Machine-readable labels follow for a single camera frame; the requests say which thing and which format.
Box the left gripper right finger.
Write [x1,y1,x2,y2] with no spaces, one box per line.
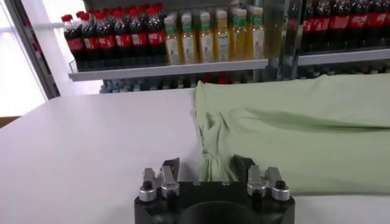
[232,154,291,202]

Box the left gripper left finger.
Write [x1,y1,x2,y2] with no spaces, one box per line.
[138,157,181,203]

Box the green polo shirt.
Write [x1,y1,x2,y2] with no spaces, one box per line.
[190,72,390,195]

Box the grey metal shelf unit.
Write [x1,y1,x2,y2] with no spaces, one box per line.
[68,0,284,94]
[280,0,390,80]

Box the cola bottle red cap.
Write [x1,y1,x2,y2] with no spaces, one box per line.
[94,12,118,63]
[145,7,167,61]
[79,13,101,65]
[301,0,314,52]
[366,0,385,46]
[313,0,330,51]
[349,0,368,48]
[329,0,350,49]
[112,10,133,61]
[383,0,390,45]
[62,14,85,66]
[127,9,150,60]

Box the brown cardboard box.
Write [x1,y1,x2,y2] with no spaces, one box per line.
[0,115,21,129]

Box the black window frame pole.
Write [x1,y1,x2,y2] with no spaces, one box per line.
[4,0,61,100]

